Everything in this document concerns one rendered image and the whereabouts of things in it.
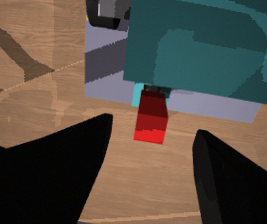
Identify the dark grey ramp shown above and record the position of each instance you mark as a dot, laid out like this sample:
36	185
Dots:
104	65

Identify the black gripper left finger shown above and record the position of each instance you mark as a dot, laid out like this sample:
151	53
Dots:
47	181

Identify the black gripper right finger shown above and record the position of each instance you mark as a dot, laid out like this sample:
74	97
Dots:
231	188

